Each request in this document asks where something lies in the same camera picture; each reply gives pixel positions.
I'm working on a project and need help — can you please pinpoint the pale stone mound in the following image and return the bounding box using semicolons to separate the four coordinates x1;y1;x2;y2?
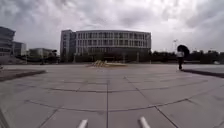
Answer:
86;59;129;69

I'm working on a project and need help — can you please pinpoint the large curved grey building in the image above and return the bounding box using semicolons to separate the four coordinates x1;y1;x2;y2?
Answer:
60;29;152;56

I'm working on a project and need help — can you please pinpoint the row of trees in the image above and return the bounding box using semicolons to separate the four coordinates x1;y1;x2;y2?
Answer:
39;49;224;65

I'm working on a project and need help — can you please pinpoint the robot's own part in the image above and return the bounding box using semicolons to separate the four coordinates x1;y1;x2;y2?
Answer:
77;118;90;128
138;116;152;128

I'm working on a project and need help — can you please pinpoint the person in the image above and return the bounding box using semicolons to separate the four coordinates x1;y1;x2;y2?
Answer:
175;44;191;71

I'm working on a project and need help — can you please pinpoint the low pale building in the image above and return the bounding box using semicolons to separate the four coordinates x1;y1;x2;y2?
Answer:
27;47;59;60

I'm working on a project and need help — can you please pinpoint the small grey building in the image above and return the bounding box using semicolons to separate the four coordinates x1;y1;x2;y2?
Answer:
12;41;28;57

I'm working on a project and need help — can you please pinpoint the raised grass bed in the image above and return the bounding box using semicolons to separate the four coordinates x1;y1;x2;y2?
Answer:
0;68;48;83
181;68;224;79

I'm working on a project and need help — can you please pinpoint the glass-fronted building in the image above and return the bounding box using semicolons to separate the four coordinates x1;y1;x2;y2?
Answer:
0;26;16;57

